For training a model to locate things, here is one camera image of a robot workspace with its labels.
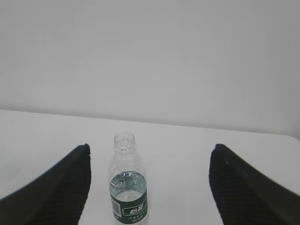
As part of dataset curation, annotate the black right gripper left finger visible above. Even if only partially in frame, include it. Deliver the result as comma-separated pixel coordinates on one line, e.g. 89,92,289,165
0,144,91,225

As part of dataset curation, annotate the clear green-label water bottle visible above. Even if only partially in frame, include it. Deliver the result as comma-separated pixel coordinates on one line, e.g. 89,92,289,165
108,131,149,225

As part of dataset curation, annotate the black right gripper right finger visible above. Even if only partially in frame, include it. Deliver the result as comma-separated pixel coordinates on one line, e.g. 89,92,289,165
209,144,300,225

